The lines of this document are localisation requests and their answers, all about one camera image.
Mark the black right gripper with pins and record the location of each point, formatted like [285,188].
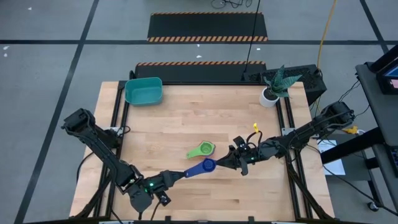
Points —
[248,154]

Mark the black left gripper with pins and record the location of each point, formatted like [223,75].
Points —
[158,182]

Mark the small navy measuring cup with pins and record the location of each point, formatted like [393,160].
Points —
[209,165]

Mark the green measuring cup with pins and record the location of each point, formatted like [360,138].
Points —
[194,153]

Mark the teal plastic basket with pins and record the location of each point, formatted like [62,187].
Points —
[143,91]

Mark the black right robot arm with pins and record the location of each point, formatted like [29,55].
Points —
[311,127]

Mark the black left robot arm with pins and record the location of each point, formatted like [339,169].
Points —
[99,146]

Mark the white plant pot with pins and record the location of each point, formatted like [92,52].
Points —
[265,101]

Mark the green snake plant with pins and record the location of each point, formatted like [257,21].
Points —
[280,84]

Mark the black hazard-striped floor mat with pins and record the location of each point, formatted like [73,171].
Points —
[206,26]
[199,72]

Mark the white paper sheet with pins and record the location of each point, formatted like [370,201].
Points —
[337,166]

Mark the black computer box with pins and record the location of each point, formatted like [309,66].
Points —
[308,81]

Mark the yellow plug connector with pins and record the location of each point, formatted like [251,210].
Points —
[351,130]

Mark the black caster wheel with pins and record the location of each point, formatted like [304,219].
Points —
[372,207]

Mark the grey side desk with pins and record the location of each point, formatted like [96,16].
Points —
[384,115]

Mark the black laptop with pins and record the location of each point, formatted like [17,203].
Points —
[382,62]

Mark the black table frame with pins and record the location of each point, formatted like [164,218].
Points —
[202,83]

